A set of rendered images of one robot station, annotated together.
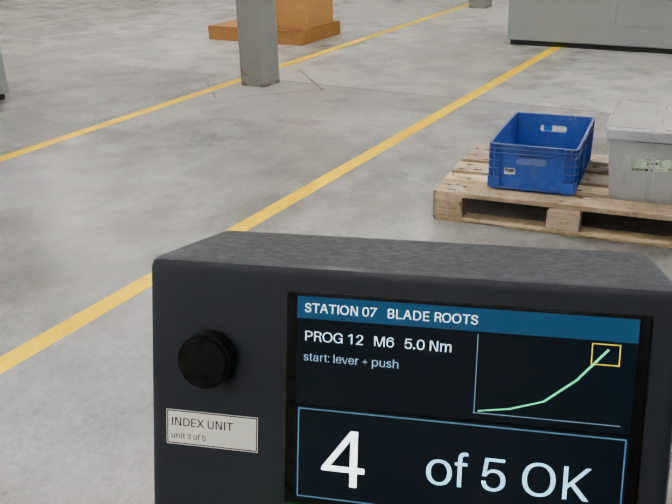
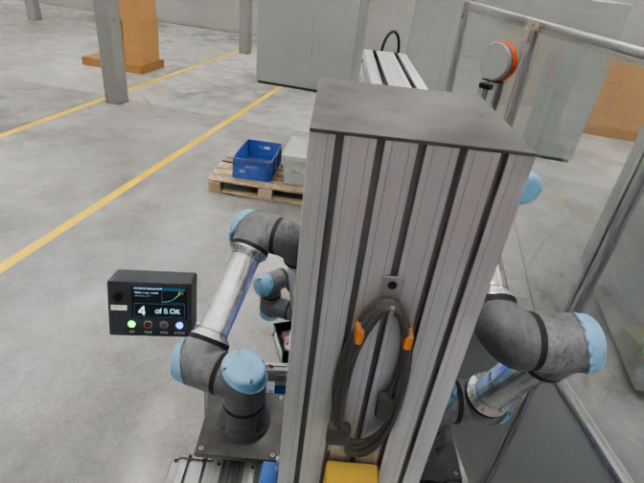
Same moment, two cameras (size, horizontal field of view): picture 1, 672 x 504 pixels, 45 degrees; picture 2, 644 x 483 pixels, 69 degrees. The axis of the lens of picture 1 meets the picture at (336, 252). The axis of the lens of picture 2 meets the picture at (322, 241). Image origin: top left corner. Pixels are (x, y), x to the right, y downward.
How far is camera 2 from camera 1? 120 cm
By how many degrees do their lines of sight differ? 19
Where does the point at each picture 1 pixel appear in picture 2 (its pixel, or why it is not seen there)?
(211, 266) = (117, 282)
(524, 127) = (251, 146)
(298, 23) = (138, 60)
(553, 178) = (261, 174)
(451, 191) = (216, 179)
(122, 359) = (57, 266)
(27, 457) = (19, 312)
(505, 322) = (165, 288)
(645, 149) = (297, 164)
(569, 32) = (287, 80)
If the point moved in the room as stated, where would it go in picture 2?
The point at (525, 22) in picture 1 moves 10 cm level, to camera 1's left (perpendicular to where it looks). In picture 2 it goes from (264, 72) to (260, 71)
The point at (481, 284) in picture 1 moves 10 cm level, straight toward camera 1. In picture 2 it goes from (161, 284) to (155, 304)
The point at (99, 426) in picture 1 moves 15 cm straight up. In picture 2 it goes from (52, 297) to (47, 280)
